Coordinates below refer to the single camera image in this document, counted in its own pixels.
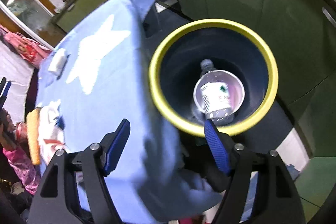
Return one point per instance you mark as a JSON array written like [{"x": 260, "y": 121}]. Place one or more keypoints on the white paper cup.
[{"x": 235, "y": 87}]

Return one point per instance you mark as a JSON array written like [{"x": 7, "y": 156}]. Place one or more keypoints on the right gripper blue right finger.
[{"x": 276, "y": 198}]

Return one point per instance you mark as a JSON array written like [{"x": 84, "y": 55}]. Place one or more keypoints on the green lower cabinets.
[{"x": 301, "y": 36}]

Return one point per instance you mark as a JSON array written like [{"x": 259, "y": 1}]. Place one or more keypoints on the white pill bottle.
[{"x": 58, "y": 61}]

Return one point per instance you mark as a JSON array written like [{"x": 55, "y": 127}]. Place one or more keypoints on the blue star tablecloth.
[{"x": 104, "y": 81}]

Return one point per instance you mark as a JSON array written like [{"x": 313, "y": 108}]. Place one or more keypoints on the yellow rimmed trash bin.
[{"x": 217, "y": 69}]

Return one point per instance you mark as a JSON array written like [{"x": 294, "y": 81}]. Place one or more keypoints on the orange sponge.
[{"x": 32, "y": 123}]

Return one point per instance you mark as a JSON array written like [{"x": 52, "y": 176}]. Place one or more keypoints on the white hanging cloth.
[{"x": 22, "y": 93}]

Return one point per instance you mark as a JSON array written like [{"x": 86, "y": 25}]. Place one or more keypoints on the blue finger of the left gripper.
[{"x": 4, "y": 89}]

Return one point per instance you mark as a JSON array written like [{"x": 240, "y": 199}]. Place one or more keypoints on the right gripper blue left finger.
[{"x": 57, "y": 199}]

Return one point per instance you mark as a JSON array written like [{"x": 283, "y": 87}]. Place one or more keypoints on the clear plastic water bottle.
[{"x": 215, "y": 95}]

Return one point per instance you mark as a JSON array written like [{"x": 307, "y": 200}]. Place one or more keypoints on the red checked apron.
[{"x": 28, "y": 49}]

